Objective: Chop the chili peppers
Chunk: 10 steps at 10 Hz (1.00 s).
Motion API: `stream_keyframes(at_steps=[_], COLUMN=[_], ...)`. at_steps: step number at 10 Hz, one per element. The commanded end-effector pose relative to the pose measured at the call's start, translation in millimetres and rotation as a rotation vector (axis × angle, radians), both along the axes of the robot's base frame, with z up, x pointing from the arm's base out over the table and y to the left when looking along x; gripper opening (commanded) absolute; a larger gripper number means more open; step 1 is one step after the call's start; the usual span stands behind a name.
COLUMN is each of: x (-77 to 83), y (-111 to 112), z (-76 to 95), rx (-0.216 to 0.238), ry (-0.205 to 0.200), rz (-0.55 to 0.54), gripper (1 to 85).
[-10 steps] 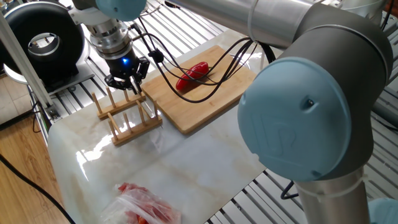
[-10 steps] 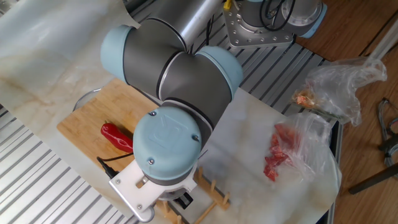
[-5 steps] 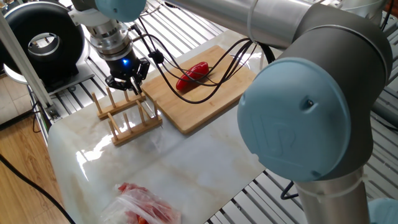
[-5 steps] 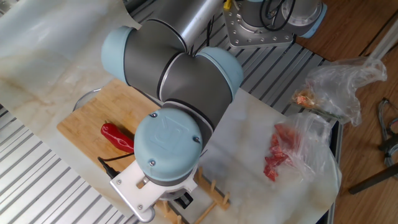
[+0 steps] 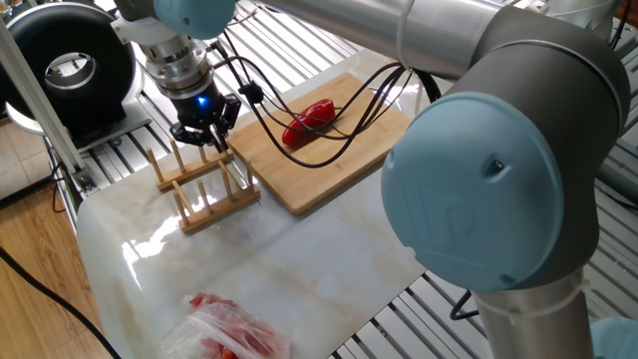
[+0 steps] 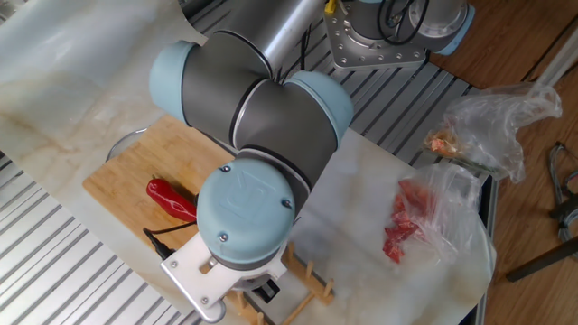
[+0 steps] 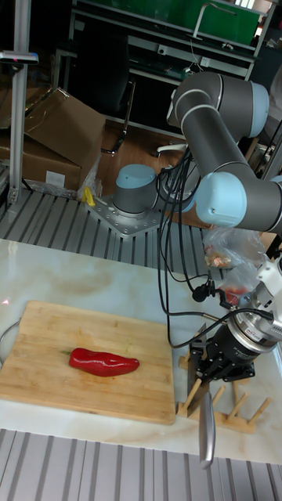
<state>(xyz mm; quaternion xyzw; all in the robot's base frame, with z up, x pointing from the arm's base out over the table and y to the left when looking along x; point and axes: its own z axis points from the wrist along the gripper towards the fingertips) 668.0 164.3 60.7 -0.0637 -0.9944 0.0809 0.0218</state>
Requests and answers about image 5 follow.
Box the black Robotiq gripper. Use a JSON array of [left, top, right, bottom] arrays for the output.
[[168, 82, 243, 154]]

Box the red chili pepper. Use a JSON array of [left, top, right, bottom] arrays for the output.
[[281, 98, 338, 147]]

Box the clear bag with chili pieces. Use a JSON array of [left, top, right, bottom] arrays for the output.
[[159, 291, 293, 359]]

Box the wooden peg rack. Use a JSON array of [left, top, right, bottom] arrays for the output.
[[146, 139, 261, 234]]

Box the bamboo cutting board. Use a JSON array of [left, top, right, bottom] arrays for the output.
[[226, 72, 414, 216]]

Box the marble pattern table mat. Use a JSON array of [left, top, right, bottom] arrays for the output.
[[74, 47, 450, 359]]

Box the white round lamp base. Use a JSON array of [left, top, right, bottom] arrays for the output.
[[4, 102, 47, 137]]

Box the black cable clip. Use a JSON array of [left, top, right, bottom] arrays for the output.
[[237, 80, 264, 105]]

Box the grey device base plate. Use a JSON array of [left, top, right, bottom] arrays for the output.
[[74, 99, 154, 151]]

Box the black camera cable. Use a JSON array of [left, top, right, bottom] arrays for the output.
[[208, 39, 415, 169]]

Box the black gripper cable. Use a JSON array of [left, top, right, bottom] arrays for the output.
[[248, 62, 443, 141]]

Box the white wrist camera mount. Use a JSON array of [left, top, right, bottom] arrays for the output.
[[110, 17, 168, 47]]

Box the black ring shaped device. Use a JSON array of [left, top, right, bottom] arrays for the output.
[[0, 2, 139, 139]]

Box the aluminium profile post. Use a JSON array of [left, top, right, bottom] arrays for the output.
[[0, 19, 99, 193]]

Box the black floor cable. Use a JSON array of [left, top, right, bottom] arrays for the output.
[[0, 246, 121, 359]]

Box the black base cable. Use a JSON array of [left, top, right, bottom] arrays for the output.
[[450, 288, 479, 321]]

